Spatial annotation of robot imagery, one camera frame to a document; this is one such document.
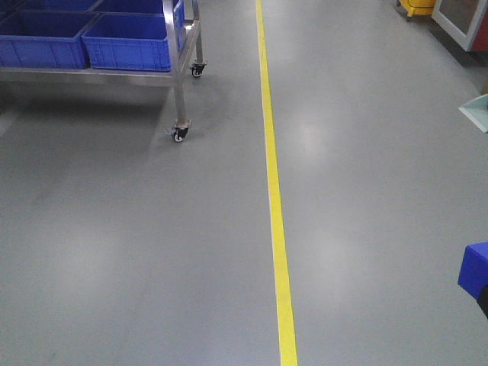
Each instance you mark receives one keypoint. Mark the small blue bin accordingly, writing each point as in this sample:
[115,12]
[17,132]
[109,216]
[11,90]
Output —
[473,273]

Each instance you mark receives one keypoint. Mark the steel shelf cart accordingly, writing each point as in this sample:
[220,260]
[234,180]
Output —
[185,50]

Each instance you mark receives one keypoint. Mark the blue crate on cart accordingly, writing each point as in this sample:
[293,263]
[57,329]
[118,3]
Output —
[45,39]
[128,42]

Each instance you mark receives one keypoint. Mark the yellow mop bucket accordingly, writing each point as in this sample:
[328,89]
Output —
[416,7]

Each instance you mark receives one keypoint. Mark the green dustpan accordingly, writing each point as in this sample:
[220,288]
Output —
[476,112]

